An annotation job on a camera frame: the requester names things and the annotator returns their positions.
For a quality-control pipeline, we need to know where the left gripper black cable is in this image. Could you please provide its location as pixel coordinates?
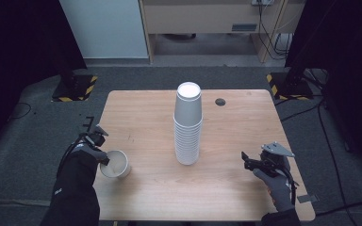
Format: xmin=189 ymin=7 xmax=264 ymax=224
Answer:
xmin=57 ymin=132 xmax=90 ymax=177

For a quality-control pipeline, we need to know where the white panel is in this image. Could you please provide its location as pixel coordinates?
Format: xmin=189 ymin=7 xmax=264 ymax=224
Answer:
xmin=58 ymin=0 xmax=150 ymax=60

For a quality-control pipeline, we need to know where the grey tape strip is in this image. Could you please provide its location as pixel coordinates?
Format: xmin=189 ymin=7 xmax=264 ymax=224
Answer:
xmin=296 ymin=194 xmax=320 ymax=204

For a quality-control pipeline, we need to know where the thin black floor cable loop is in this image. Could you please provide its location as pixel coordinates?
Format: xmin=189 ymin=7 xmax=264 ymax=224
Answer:
xmin=6 ymin=102 xmax=33 ymax=122

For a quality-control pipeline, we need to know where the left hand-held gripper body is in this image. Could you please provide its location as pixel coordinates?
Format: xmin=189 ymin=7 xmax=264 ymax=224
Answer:
xmin=80 ymin=124 xmax=109 ymax=149

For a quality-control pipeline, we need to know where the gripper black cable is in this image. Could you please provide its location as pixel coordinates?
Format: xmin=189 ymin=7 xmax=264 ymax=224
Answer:
xmin=57 ymin=132 xmax=90 ymax=177
xmin=274 ymin=161 xmax=300 ymax=206

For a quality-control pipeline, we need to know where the short black floor cable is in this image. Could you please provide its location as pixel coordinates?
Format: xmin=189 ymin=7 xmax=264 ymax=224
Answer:
xmin=279 ymin=103 xmax=323 ymax=123

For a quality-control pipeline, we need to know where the stack of white paper cups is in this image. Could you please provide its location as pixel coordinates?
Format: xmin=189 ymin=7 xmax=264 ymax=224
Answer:
xmin=173 ymin=81 xmax=204 ymax=167

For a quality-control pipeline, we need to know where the person's left hand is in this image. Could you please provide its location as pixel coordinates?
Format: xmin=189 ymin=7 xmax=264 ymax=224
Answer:
xmin=70 ymin=142 xmax=109 ymax=165

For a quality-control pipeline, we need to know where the black stand post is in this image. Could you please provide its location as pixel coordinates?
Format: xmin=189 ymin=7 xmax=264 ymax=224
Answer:
xmin=51 ymin=46 xmax=77 ymax=90
xmin=284 ymin=31 xmax=312 ymax=89

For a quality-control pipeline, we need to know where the long black floor cable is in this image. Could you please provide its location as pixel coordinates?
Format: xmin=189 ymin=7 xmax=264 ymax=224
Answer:
xmin=314 ymin=103 xmax=362 ymax=218

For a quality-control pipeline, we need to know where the single white paper cup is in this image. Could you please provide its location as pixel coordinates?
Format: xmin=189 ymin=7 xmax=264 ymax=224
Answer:
xmin=99 ymin=149 xmax=132 ymax=180

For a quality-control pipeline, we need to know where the light wooden desk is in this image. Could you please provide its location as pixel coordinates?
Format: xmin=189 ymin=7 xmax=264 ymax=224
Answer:
xmin=138 ymin=0 xmax=305 ymax=65

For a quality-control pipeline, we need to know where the black curtain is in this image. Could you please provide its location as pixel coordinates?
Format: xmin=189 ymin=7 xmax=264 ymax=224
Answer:
xmin=284 ymin=0 xmax=362 ymax=177
xmin=0 ymin=0 xmax=88 ymax=158

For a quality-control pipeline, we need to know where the bundle of black desk cables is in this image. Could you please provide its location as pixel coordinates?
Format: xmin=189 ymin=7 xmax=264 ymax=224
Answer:
xmin=257 ymin=3 xmax=292 ymax=61

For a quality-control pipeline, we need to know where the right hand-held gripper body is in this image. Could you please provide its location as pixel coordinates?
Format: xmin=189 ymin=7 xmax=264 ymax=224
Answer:
xmin=257 ymin=141 xmax=296 ymax=176

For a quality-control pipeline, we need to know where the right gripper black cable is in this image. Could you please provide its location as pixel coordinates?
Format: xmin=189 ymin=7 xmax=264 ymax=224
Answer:
xmin=274 ymin=161 xmax=300 ymax=206

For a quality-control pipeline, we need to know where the person's right hand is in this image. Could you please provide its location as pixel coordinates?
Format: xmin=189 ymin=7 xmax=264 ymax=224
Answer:
xmin=252 ymin=168 xmax=297 ymax=214

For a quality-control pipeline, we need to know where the hazard-striped black stand base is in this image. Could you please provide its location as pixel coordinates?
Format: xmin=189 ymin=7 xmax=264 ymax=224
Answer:
xmin=266 ymin=72 xmax=315 ymax=102
xmin=51 ymin=74 xmax=99 ymax=103

